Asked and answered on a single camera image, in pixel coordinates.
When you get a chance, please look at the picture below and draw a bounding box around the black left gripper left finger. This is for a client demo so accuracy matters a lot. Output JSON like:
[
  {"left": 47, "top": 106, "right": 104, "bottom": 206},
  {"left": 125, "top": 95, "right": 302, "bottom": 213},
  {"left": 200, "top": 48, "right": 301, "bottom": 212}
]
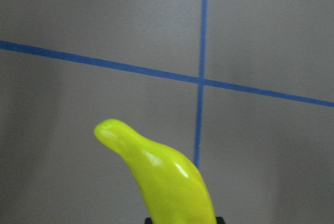
[{"left": 144, "top": 217, "right": 153, "bottom": 224}]

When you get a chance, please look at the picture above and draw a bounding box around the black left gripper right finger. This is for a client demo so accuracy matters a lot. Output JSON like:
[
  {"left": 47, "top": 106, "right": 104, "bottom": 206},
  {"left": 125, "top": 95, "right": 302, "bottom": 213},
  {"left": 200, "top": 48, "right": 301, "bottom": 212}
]
[{"left": 216, "top": 216, "right": 224, "bottom": 224}]

